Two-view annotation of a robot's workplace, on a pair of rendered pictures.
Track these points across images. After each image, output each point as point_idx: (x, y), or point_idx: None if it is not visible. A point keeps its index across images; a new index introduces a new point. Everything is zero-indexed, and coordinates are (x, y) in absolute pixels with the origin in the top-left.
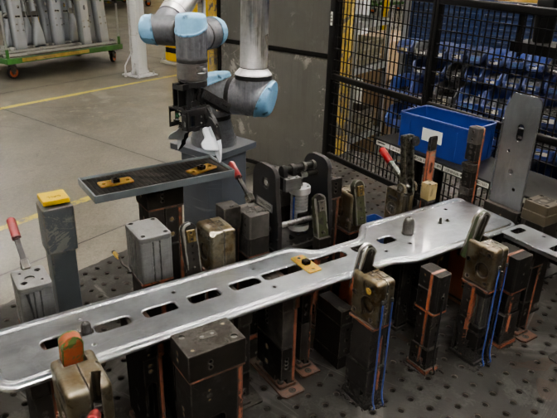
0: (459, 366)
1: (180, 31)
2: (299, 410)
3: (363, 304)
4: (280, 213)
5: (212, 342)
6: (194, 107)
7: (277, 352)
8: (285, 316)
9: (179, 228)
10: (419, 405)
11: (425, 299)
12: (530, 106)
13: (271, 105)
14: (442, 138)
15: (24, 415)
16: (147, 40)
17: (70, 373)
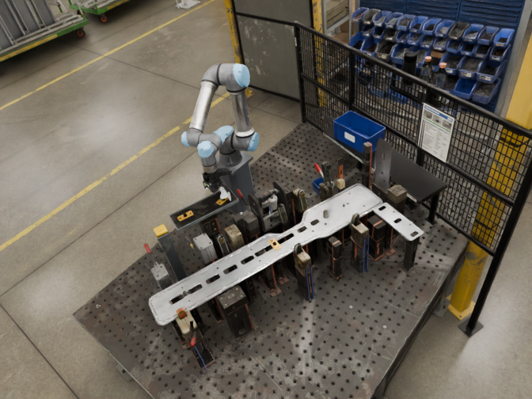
0: (354, 272)
1: (200, 155)
2: (279, 302)
3: (298, 265)
4: (262, 218)
5: (233, 299)
6: (214, 180)
7: (267, 279)
8: (267, 269)
9: (216, 237)
10: (331, 296)
11: (332, 252)
12: (387, 146)
13: (256, 145)
14: (355, 139)
15: None
16: (187, 146)
17: (183, 323)
